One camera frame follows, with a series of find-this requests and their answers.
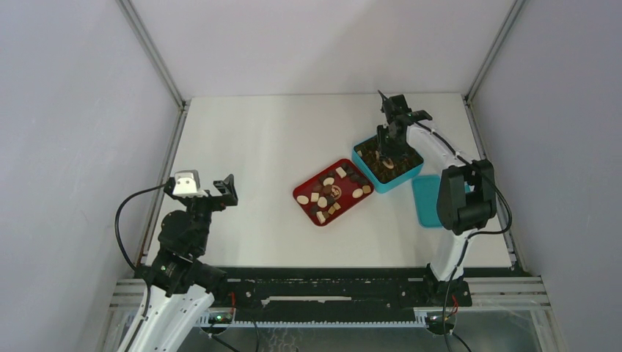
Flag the wooden tongs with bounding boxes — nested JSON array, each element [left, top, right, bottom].
[[381, 158, 395, 169]]

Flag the teal chocolate box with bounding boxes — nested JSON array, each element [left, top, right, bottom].
[[351, 136, 424, 194]]

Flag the red chocolate tray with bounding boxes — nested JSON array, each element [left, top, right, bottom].
[[292, 158, 375, 227]]

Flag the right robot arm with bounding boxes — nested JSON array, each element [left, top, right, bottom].
[[376, 95, 497, 305]]

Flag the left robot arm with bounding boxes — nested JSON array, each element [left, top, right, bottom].
[[118, 170, 238, 351]]

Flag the teal box lid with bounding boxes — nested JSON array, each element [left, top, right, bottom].
[[411, 175, 445, 229]]

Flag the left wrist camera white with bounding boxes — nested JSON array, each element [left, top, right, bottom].
[[172, 169, 208, 198]]

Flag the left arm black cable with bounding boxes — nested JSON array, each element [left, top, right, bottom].
[[114, 183, 169, 352]]

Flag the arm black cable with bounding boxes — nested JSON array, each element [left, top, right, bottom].
[[114, 183, 169, 352], [417, 121, 513, 352]]

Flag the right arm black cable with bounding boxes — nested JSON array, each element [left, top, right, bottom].
[[417, 121, 513, 352]]

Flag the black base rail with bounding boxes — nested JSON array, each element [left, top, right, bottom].
[[213, 267, 472, 324]]

